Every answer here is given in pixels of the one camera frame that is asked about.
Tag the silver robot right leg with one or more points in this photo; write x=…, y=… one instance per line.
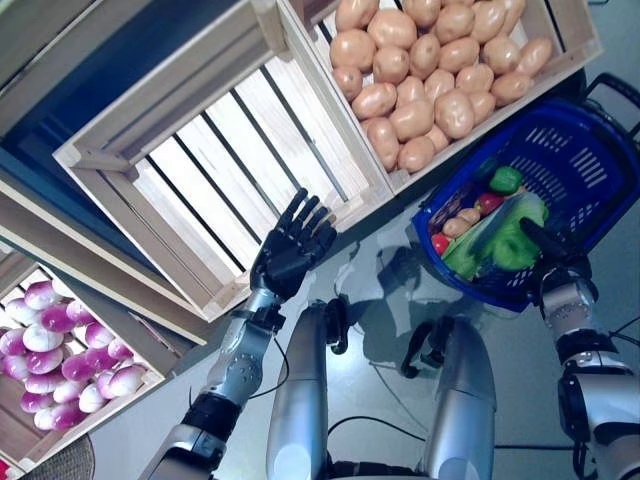
x=465, y=390

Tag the silver robot leg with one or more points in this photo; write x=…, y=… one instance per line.
x=465, y=390
x=300, y=390

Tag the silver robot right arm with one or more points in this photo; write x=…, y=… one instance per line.
x=570, y=310

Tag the wide wooden slatted crate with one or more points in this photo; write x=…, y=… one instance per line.
x=195, y=180

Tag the grey woven basket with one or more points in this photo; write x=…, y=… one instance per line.
x=65, y=460

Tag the silver robot left leg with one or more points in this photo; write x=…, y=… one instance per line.
x=300, y=390

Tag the wooden display shelf frame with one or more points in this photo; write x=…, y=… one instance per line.
x=100, y=255

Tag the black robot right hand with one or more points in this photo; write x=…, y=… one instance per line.
x=555, y=247

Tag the purple white turnip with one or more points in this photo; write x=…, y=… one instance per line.
x=127, y=377
x=92, y=397
x=42, y=337
x=40, y=295
x=57, y=317
x=45, y=360
x=67, y=392
x=69, y=419
x=22, y=310
x=120, y=350
x=42, y=382
x=15, y=367
x=12, y=342
x=35, y=402
x=77, y=367
x=100, y=335
x=45, y=419
x=80, y=312

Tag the green bell pepper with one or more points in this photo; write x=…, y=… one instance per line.
x=505, y=181

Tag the small red pepper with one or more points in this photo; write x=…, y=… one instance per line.
x=440, y=243

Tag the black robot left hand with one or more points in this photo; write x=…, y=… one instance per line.
x=290, y=250

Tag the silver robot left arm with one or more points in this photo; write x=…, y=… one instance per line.
x=235, y=360

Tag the blue plastic shopping basket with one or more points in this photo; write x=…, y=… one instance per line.
x=600, y=165

